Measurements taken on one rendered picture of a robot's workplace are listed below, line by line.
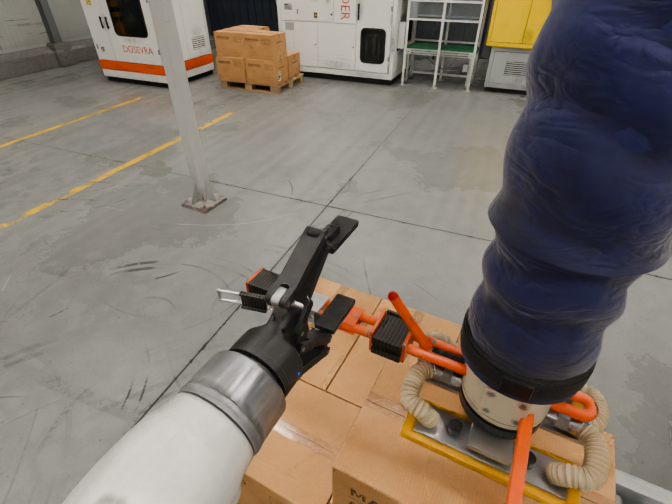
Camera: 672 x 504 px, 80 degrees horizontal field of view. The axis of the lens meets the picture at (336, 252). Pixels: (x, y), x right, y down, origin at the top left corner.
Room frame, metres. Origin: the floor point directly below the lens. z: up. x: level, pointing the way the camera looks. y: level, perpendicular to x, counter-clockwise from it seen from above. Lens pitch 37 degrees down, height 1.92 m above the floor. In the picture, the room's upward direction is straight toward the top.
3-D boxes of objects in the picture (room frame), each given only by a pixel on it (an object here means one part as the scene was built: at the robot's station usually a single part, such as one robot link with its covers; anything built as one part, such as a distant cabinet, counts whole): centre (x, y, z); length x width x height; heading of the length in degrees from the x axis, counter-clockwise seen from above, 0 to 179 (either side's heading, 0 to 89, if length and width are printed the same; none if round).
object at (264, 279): (0.78, 0.18, 1.23); 0.08 x 0.07 x 0.05; 62
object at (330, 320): (0.40, 0.00, 1.51); 0.07 x 0.03 x 0.01; 152
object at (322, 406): (0.93, -0.18, 0.34); 1.20 x 1.00 x 0.40; 63
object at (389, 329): (0.61, -0.13, 1.23); 0.10 x 0.08 x 0.06; 152
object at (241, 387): (0.22, 0.10, 1.58); 0.09 x 0.06 x 0.09; 62
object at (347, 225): (0.40, 0.00, 1.65); 0.07 x 0.03 x 0.01; 152
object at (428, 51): (7.92, -1.91, 0.32); 1.25 x 0.52 x 0.63; 67
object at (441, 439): (0.41, -0.31, 1.12); 0.34 x 0.10 x 0.05; 62
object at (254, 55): (7.88, 1.37, 0.45); 1.21 x 1.03 x 0.91; 67
